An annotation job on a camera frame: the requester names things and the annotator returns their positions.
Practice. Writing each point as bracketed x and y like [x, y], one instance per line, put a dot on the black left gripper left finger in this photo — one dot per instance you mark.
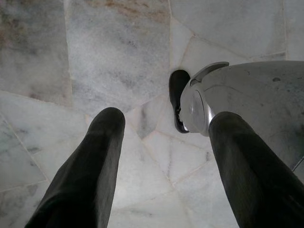
[90, 178]

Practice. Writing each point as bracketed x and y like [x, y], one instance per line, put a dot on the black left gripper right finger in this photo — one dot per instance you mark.
[256, 190]

